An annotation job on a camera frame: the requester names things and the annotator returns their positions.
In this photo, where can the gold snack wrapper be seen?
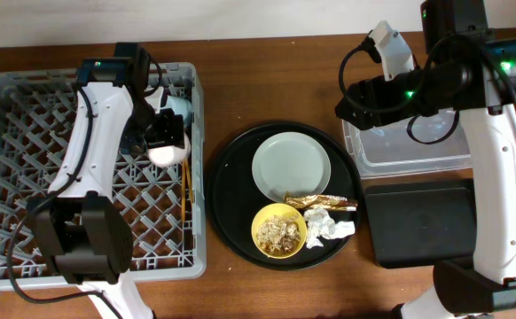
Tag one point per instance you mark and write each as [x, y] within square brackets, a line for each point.
[321, 201]

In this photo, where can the yellow bowl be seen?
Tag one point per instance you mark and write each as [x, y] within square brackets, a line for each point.
[280, 210]

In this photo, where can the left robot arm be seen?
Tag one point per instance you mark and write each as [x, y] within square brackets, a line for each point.
[78, 229]

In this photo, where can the blue plastic cup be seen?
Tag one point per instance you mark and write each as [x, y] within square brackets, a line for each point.
[180, 108]

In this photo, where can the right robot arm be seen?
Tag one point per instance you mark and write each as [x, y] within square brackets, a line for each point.
[477, 80]

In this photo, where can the black rectangular tray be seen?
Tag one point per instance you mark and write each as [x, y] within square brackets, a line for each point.
[418, 224]

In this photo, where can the food scraps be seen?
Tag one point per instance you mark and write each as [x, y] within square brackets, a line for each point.
[278, 236]

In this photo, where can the grey round plate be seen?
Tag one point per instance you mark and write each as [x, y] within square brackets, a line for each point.
[291, 162]

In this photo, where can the pink plastic cup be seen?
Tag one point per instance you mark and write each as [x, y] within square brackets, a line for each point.
[170, 155]

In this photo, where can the white tissue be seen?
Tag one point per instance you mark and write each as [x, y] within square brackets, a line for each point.
[321, 225]

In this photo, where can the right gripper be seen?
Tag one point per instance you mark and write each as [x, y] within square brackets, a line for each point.
[348, 106]

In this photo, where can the grey dishwasher rack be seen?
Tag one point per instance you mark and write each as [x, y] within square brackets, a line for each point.
[36, 112]

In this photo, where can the clear plastic bin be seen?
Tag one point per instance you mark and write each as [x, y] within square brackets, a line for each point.
[390, 151]

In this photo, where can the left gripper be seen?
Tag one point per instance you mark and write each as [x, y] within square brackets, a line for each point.
[168, 133]

